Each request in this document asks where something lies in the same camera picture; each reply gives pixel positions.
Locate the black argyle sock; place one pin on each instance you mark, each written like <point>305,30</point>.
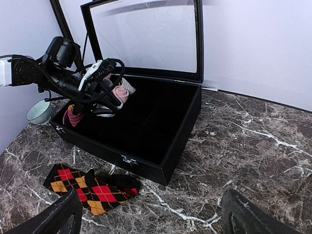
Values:
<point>98,194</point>

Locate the left black frame post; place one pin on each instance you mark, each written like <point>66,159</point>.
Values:
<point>63,25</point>

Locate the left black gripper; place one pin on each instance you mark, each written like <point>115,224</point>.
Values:
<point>56,71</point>

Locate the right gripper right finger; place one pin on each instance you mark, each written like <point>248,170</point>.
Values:
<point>241,216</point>

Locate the black display box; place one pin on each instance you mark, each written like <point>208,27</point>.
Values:
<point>161,44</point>

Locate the pink patterned sock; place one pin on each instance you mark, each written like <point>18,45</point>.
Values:
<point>121,92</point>

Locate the rolled pink sock in box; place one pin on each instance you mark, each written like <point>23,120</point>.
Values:
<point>71,117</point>

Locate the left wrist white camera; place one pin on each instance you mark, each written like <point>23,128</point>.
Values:
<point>94,67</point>

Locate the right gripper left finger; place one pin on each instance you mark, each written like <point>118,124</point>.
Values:
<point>62,217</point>

